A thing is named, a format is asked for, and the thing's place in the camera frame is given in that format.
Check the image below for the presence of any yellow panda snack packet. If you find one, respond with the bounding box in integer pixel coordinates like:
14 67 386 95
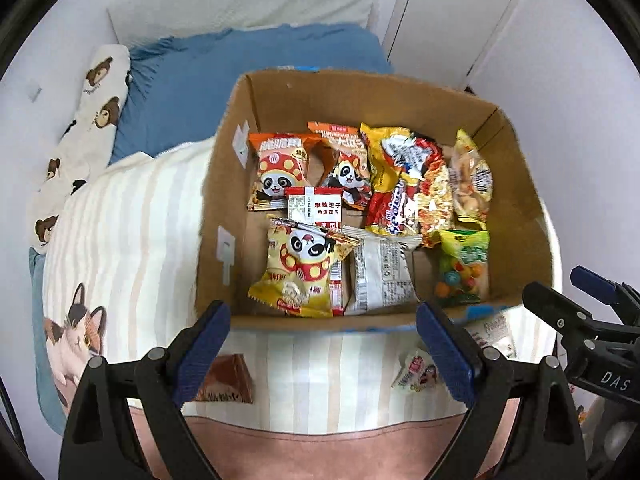
248 215 362 318

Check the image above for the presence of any bear print pillow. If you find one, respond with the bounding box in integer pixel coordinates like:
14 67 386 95
27 44 132 255

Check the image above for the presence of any blue pillow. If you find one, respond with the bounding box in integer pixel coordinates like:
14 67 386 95
107 22 396 166

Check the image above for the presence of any small white red candy packet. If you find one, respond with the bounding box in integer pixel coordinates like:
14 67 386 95
391 350 441 393

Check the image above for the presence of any red yellow noodle snack packet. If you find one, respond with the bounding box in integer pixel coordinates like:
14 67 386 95
364 160 456 248

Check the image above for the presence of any long red white snack packet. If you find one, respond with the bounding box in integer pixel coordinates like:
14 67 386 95
286 186 347 317

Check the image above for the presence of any cardboard box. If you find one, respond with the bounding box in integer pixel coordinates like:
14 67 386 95
195 67 556 333

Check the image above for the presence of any white purple cookie packet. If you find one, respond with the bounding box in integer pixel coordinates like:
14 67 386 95
465 310 518 361

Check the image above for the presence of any brown snack packet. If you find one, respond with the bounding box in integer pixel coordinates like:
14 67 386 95
192 354 254 405

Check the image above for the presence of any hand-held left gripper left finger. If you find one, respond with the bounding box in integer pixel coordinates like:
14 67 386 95
59 300 232 480

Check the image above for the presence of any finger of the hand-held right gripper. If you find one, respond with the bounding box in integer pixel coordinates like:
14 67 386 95
570 265 640 313
522 281 598 338

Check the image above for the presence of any white door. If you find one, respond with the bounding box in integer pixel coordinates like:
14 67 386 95
382 0 533 91

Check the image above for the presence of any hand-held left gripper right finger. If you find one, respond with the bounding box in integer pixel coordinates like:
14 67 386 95
416 301 587 480

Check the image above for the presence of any cat print blanket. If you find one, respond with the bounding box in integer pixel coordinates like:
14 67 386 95
42 137 561 480

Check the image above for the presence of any orange panda snack packet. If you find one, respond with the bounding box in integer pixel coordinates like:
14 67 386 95
246 132 314 211
307 121 373 211

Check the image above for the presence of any green candy packet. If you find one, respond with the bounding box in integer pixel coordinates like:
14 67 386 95
432 229 491 307

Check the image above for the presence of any beige nut snack packet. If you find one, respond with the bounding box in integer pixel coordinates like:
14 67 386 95
449 129 494 224

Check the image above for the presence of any white grey snack packet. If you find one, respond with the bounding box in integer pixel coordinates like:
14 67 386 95
342 227 423 317

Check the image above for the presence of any grey headboard cushion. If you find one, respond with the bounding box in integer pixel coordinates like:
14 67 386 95
107 0 378 48

